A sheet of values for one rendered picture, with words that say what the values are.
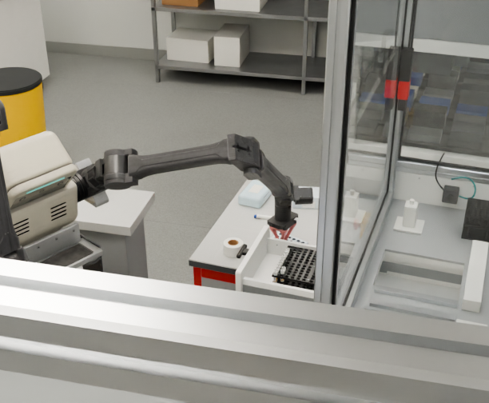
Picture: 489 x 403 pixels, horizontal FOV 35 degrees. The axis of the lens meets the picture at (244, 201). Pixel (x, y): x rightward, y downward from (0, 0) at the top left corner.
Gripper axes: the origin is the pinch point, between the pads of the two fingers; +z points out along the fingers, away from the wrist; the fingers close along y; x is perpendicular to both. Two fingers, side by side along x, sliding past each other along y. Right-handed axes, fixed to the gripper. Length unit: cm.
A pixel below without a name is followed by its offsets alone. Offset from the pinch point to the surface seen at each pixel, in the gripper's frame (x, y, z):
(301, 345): -112, -165, -124
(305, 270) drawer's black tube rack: -22.6, -20.7, -8.1
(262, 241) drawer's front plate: -3.3, -16.5, -9.2
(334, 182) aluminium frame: -56, -64, -69
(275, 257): -5.7, -12.7, -1.7
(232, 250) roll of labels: 12.6, -12.1, 2.9
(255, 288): -13.0, -33.9, -5.2
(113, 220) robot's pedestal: 64, -19, 6
